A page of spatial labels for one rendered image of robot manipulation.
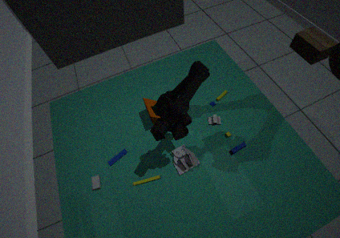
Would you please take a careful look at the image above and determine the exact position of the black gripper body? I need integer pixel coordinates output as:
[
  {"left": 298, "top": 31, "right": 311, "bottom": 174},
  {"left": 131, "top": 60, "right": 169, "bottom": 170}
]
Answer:
[{"left": 153, "top": 113, "right": 192, "bottom": 141}]

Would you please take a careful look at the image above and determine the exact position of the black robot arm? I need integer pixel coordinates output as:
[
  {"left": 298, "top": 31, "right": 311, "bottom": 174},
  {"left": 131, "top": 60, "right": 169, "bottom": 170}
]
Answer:
[{"left": 150, "top": 60, "right": 210, "bottom": 140}]

